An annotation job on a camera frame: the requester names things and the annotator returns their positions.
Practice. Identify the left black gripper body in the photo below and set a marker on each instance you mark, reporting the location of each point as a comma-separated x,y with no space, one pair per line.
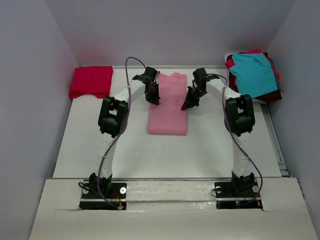
152,95

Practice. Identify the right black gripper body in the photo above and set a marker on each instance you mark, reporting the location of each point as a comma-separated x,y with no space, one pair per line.
194,94

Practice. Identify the pink t shirt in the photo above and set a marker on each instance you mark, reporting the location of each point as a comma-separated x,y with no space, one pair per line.
167,118

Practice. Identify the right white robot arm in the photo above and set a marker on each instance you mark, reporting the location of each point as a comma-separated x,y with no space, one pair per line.
239,119

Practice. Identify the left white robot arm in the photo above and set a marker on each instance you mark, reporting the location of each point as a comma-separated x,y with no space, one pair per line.
113,120

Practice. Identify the magenta t shirt in pile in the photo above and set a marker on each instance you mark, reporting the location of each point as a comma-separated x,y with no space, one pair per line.
229,62

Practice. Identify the folded red t shirt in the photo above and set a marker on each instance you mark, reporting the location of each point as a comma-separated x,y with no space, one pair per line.
91,80

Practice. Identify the teal t shirt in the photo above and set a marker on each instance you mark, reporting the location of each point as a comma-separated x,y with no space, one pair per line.
253,73

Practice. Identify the dark maroon t shirt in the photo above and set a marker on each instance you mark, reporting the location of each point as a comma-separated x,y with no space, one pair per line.
266,98

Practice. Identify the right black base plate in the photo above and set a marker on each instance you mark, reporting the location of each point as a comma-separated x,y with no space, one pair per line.
229,199

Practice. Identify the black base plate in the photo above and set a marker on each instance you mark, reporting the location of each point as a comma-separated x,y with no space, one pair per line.
114,200
229,199

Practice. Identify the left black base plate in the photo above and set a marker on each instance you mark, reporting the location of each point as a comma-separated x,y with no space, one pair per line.
114,200

